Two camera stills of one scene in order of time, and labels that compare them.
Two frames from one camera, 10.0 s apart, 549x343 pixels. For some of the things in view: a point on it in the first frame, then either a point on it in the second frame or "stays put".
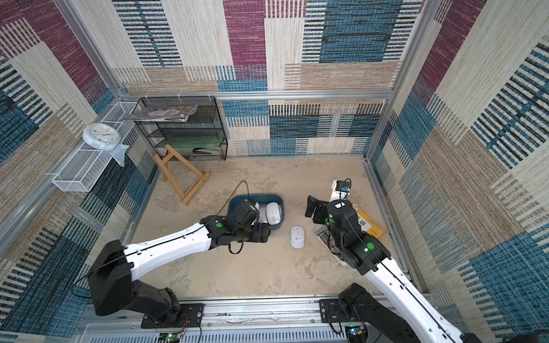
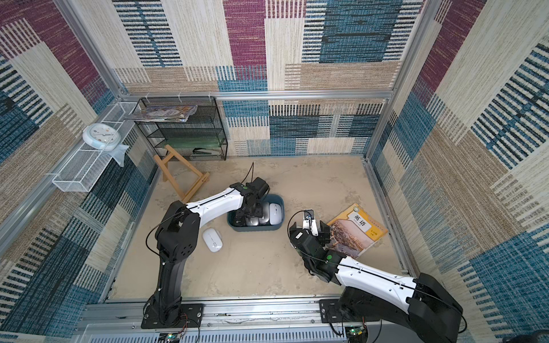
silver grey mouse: [262, 213] stays put
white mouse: [274, 212] stays put
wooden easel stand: [167, 176] stays put
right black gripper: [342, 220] -> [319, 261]
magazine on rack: [179, 113] stays put
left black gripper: [261, 234] -> [241, 214]
